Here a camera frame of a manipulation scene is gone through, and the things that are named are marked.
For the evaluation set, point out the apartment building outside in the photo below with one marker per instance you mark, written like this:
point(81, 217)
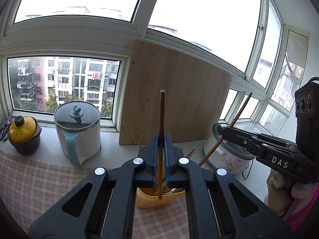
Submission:
point(74, 79)

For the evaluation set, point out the light wooden board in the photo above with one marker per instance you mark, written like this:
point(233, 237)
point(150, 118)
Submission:
point(187, 92)

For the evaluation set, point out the black casserole pot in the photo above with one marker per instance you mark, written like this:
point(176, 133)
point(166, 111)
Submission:
point(25, 148)

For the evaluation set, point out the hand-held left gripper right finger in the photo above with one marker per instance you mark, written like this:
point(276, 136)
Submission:
point(166, 159)

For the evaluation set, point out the checkered pink tablecloth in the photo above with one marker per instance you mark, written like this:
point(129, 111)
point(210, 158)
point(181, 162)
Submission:
point(37, 179)

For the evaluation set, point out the white window frame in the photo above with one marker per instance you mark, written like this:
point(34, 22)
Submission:
point(74, 34)

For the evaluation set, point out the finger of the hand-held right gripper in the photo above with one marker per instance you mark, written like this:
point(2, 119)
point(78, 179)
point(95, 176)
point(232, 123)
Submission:
point(239, 139)

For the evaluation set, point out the white floral rice cooker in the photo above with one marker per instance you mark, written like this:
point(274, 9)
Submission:
point(231, 164)

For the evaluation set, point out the yellow pot lid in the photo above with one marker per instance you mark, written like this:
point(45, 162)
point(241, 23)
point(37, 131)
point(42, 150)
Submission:
point(22, 132)

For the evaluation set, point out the glass lid with teal knob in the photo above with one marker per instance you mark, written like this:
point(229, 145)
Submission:
point(74, 122)

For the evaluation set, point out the yellow plastic container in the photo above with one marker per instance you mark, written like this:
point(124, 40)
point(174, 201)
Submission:
point(149, 201)

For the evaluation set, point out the person's right hand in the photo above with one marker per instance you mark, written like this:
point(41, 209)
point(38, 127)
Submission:
point(279, 196)

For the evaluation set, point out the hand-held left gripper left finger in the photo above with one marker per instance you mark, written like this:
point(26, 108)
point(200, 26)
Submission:
point(156, 159)

